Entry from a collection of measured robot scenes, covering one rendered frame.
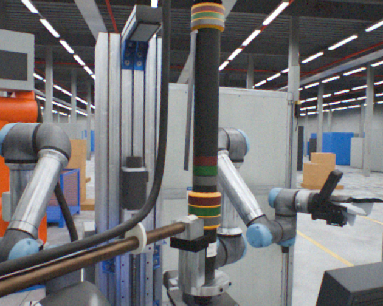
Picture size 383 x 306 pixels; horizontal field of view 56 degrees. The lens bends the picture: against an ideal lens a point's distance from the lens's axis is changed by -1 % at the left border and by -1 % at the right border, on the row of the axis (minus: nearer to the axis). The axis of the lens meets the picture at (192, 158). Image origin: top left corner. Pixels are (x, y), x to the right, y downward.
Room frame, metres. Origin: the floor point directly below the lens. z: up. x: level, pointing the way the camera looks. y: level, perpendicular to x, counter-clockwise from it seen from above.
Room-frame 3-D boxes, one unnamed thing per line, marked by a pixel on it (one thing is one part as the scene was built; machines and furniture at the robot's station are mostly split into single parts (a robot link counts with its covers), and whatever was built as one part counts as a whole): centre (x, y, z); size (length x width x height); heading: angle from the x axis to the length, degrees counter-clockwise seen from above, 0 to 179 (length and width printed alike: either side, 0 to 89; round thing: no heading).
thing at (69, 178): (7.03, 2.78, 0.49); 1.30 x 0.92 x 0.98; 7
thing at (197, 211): (0.48, -0.02, 1.55); 0.04 x 0.04 x 0.01
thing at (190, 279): (0.47, -0.01, 1.49); 0.09 x 0.07 x 0.10; 147
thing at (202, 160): (0.48, -0.02, 1.61); 0.03 x 0.03 x 0.01
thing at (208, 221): (0.48, -0.02, 1.53); 0.04 x 0.04 x 0.01
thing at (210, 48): (0.48, -0.02, 1.67); 0.03 x 0.03 x 0.21
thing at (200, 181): (0.48, -0.02, 1.59); 0.03 x 0.03 x 0.01
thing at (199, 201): (0.48, -0.02, 1.56); 0.04 x 0.04 x 0.01
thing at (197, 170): (0.48, -0.02, 1.60); 0.03 x 0.03 x 0.01
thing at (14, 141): (1.19, 0.56, 1.41); 0.15 x 0.12 x 0.55; 83
